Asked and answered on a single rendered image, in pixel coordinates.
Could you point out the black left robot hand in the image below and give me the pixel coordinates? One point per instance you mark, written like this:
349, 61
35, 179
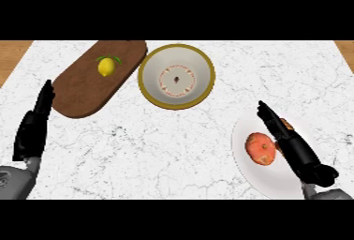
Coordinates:
32, 131

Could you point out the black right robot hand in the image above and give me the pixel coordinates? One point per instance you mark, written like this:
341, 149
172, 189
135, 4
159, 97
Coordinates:
296, 146

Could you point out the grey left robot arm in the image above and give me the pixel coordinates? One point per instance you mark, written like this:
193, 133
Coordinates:
17, 181

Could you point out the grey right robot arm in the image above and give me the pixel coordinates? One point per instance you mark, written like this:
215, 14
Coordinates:
322, 193

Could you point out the white plate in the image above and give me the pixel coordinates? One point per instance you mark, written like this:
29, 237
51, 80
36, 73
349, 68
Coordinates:
268, 175

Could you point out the white bowl with gold rim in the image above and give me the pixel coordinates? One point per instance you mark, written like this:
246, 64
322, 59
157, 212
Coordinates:
178, 77

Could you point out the orange-red round fruit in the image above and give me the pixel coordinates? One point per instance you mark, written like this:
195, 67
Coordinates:
260, 148

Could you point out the brown wooden cutting board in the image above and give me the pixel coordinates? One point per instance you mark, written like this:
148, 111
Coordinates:
100, 78

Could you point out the yellow lemon with leaves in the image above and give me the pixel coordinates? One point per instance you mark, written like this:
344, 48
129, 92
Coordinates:
107, 65

